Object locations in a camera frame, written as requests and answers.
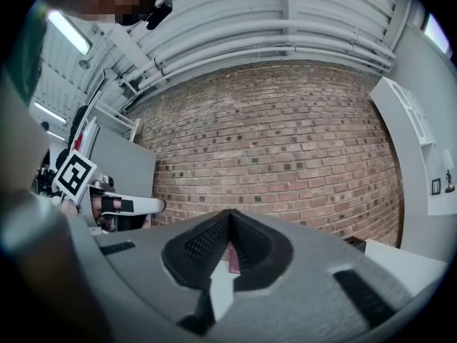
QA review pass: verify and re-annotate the long ceiling light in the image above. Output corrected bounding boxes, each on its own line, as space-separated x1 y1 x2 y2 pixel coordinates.
47 10 94 56
33 100 69 125

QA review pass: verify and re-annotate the person's right forearm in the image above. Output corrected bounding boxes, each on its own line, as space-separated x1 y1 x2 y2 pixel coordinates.
0 68 108 343

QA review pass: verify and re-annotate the black head camera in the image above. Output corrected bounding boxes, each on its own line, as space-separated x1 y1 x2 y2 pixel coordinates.
145 0 174 31

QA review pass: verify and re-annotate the bright window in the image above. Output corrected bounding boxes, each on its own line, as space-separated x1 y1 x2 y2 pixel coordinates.
423 12 453 56

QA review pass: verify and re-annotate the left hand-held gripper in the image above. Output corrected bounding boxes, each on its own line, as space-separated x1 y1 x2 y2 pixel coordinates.
53 150 167 234

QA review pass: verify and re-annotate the red hardcover book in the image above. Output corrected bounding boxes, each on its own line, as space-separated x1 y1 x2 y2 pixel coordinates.
228 244 242 275

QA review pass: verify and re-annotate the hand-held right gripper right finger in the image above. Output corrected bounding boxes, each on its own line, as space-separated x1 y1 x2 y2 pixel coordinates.
228 209 421 343

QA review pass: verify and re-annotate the grey ceiling pipe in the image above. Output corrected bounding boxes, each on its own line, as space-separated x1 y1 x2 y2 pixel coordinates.
153 34 396 69
137 50 393 89
160 43 396 77

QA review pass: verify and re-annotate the person's left hand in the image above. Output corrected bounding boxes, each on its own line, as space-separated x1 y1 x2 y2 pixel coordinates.
91 196 105 224

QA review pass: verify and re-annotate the green shirt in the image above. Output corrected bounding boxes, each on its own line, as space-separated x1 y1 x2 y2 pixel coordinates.
9 7 49 101

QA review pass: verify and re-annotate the black tissue box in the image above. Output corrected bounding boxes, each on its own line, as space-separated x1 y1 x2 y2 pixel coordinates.
343 237 367 254

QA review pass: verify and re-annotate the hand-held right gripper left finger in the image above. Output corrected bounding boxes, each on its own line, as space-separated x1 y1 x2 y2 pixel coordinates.
67 209 235 343

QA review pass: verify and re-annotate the white storage rack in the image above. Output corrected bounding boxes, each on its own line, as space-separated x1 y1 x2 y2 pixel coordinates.
69 68 141 156

